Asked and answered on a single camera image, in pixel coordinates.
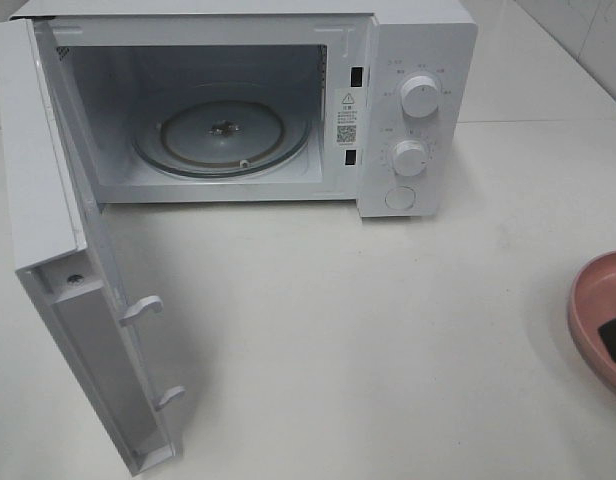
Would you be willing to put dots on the white microwave oven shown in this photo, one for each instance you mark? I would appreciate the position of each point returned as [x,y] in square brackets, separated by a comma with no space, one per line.
[353,56]

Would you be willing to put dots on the white timer knob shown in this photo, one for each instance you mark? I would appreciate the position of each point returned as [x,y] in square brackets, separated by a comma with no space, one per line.
[409,158]

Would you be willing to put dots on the glass microwave turntable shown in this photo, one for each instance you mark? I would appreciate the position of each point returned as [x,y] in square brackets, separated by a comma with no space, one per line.
[222,130]

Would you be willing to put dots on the pink round plate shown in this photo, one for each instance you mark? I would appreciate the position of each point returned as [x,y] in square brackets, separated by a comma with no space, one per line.
[592,304]

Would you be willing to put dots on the white microwave door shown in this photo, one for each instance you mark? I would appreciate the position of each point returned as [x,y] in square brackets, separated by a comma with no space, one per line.
[63,256]

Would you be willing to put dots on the upper white power knob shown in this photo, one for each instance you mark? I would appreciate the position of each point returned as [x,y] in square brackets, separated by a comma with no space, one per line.
[420,95]

